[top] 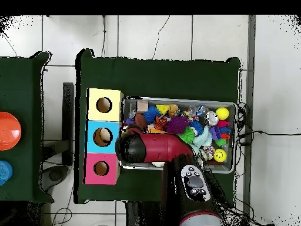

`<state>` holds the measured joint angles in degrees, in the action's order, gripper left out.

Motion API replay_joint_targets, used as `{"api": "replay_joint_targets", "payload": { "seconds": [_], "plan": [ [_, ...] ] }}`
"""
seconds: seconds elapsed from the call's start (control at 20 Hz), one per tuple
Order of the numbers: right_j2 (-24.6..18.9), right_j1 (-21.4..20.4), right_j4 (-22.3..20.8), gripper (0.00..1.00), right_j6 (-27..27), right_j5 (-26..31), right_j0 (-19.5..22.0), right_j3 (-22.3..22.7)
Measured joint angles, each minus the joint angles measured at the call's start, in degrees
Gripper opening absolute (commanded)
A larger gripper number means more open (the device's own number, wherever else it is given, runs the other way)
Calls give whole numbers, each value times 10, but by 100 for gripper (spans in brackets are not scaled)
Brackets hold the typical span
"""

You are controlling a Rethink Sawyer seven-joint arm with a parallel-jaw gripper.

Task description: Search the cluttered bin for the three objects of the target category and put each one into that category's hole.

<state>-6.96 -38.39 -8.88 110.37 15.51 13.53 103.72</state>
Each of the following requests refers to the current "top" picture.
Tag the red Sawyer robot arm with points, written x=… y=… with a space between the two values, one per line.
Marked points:
x=155 y=148

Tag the wooden box with three holes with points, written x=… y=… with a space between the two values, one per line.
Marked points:
x=91 y=141

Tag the shallow clear mesh bin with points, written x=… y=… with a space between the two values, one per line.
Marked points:
x=231 y=162

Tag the blue spiky ball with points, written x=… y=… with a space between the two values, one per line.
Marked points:
x=151 y=114

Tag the purple spiky ball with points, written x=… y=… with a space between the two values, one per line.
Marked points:
x=176 y=125

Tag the green spiky ball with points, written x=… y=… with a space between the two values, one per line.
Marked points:
x=188 y=135

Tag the cream knitted cloth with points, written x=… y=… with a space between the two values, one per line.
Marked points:
x=158 y=164

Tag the dark green table cloth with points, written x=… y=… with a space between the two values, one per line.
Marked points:
x=28 y=94
x=164 y=80

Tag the plain yellow ball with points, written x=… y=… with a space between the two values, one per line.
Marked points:
x=222 y=113

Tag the yellow smiley face ball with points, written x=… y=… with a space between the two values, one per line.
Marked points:
x=219 y=155

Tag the orange round disc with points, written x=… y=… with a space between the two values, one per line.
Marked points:
x=8 y=131

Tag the blue round disc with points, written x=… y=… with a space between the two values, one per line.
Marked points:
x=4 y=172

